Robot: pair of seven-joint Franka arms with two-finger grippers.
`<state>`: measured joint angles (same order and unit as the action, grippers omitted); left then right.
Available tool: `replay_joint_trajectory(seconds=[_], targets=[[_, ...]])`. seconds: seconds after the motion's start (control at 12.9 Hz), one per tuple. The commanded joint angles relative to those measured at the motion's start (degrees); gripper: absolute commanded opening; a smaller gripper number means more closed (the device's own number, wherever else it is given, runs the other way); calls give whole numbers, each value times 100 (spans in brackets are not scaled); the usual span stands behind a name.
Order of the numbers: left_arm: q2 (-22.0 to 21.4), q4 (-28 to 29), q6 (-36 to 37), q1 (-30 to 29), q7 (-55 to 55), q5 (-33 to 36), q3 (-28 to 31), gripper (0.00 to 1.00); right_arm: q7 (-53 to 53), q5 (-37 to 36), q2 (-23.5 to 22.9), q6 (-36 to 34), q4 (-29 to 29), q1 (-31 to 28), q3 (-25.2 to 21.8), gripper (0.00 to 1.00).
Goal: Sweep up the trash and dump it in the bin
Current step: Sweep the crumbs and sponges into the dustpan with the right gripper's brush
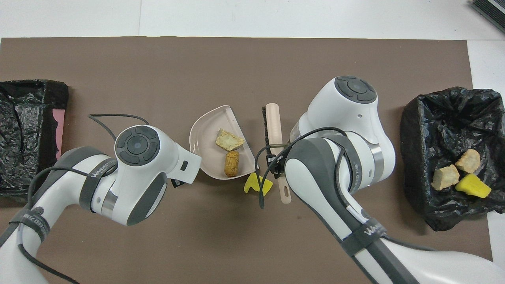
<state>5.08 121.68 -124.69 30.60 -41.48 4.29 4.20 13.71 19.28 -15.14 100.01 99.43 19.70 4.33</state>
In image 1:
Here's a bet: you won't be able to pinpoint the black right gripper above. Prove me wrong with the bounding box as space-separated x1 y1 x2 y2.
266 155 285 176

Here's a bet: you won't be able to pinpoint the beige hand brush black bristles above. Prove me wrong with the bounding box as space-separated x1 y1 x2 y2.
262 103 292 204

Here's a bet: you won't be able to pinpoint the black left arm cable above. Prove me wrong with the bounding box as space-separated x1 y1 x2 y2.
16 114 150 284

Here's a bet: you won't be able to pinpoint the black plastic trash bag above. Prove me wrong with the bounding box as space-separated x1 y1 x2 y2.
400 87 505 232
0 80 69 202

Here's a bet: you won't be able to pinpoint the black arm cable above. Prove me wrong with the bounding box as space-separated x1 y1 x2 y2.
16 114 150 284
254 127 350 209

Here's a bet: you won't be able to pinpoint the orange striped sponge chunk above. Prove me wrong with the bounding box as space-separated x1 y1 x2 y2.
454 149 481 174

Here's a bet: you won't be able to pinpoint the pale cream sponge chunk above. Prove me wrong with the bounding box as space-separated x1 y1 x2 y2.
215 129 245 152
431 164 460 191

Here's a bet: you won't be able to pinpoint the pink plastic bin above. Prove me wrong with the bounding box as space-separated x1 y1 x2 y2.
52 109 65 161

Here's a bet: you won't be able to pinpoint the yellow notched sponge piece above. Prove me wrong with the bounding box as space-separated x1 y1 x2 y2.
243 173 273 196

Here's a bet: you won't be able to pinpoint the dark grey ribbed device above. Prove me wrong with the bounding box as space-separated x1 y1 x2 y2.
470 0 505 34

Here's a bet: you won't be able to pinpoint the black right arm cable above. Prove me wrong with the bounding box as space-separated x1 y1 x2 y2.
254 127 350 209

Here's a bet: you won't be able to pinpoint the green and yellow sponge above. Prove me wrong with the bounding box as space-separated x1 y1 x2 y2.
455 174 492 198

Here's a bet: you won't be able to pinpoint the brown table mat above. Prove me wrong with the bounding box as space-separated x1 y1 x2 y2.
0 37 496 284

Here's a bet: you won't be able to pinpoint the brown cracked sponge lump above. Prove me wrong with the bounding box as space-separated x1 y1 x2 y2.
224 151 240 178

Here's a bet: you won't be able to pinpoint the beige plastic dustpan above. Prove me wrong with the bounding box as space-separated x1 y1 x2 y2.
189 105 257 180

